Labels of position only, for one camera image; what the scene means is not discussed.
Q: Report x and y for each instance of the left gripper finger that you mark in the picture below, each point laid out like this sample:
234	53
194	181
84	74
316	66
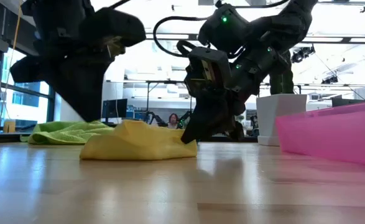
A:
82	87
30	70

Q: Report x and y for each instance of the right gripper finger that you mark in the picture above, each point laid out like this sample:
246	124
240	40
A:
239	124
210	121

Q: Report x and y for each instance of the yellow microfiber towel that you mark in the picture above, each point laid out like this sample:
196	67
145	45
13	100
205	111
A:
138	143

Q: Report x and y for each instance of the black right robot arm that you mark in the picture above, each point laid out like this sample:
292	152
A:
281	25

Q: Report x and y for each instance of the black background robot arm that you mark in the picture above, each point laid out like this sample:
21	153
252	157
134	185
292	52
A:
155	119
184	118

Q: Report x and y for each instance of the bright green microfiber towel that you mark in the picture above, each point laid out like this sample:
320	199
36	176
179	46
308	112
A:
33	137

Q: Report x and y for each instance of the pink plastic basket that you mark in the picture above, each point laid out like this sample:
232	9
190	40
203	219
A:
331	137

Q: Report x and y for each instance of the person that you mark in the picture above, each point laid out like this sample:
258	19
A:
173	121

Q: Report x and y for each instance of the black computer monitor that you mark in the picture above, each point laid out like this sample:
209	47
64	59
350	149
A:
347	102
114	108

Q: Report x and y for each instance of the white hexagonal planter pot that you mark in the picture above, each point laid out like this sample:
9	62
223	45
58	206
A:
278	118

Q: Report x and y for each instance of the green cactus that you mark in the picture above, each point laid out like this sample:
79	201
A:
281	84

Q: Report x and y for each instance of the yellow box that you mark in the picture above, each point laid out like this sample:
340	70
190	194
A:
9	127

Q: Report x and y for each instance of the black metal station frame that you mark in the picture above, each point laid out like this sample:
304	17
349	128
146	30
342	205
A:
169	81

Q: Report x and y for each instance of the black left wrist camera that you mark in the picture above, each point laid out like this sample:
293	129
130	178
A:
117	26

